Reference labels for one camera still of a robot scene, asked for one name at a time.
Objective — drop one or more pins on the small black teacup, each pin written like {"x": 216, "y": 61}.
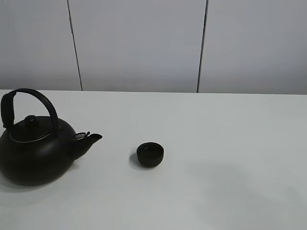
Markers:
{"x": 150, "y": 154}

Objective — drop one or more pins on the black teapot with handle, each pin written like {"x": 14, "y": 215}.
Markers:
{"x": 38, "y": 149}

